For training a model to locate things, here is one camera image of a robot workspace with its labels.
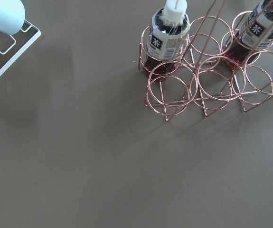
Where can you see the tea bottle in rack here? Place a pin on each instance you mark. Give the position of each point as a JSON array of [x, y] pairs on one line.
[[258, 26], [168, 33]]

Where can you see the copper wire bottle rack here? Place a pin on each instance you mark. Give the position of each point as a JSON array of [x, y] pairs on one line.
[[203, 75]]

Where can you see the pastel blue cup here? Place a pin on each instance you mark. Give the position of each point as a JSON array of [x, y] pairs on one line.
[[12, 16]]

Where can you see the white wire cup rack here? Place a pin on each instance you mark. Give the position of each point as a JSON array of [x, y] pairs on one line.
[[13, 46]]

